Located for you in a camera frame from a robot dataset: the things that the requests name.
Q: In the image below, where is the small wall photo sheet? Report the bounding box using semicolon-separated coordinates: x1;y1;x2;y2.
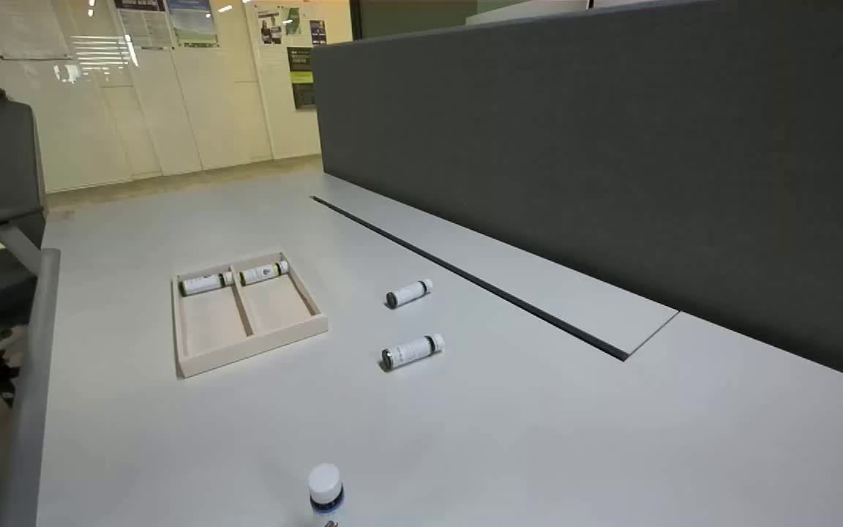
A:
256;9;287;47

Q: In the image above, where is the white bottle with blue band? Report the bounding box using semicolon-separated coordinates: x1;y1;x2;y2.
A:
306;460;348;527

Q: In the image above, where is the dark green board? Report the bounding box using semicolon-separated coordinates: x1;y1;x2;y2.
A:
348;0;480;44

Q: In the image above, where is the grey table cable flap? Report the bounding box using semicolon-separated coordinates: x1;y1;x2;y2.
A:
312;173;682;363

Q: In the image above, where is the white bottle with dark band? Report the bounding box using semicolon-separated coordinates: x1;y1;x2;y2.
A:
376;331;448;374
385;274;436;314

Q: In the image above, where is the dark grey partition panel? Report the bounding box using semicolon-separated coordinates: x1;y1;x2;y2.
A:
312;0;843;391

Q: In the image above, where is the white bottle with green band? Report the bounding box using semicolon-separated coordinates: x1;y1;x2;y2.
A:
176;268;238;298
238;258;294;287

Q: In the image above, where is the wooden two-compartment box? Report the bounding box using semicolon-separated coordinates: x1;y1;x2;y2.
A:
167;249;332;381

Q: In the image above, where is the grey wall poster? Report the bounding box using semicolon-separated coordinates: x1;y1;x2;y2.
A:
113;0;180;56

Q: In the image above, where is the wall poster with green picture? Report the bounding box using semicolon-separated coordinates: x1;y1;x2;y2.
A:
164;0;224;50

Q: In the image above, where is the dark wall poster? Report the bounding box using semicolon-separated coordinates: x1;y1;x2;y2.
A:
284;44;320;113

